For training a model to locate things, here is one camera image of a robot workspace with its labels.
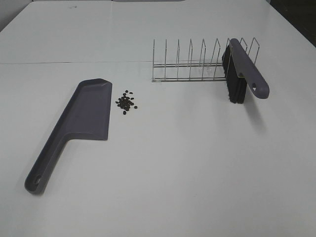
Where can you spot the pile of coffee beans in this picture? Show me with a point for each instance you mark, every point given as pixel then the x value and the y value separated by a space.
pixel 126 102

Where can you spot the clear plastic tape piece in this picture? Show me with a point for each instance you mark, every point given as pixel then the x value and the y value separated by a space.
pixel 206 69

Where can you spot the metal wire rack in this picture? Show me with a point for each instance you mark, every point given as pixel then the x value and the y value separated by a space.
pixel 179 63

